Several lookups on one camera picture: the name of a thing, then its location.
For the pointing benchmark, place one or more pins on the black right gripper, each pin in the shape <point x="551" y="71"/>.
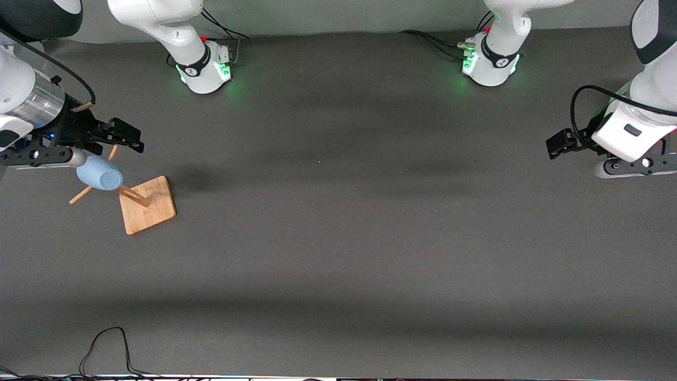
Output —
<point x="74" y="128"/>

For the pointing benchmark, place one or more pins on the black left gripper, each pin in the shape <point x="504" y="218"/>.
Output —
<point x="564" y="143"/>

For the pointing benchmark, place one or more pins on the light blue plastic cup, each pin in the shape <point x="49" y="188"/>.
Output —
<point x="98" y="172"/>

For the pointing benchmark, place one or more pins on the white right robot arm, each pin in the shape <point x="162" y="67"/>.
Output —
<point x="174" y="26"/>

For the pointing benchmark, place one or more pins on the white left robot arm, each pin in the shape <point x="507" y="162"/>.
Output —
<point x="656" y="84"/>

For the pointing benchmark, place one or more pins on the wooden cup rack stand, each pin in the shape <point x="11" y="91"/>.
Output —
<point x="148" y="211"/>

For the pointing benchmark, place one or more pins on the short wooden dowel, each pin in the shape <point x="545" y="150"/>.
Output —
<point x="82" y="107"/>

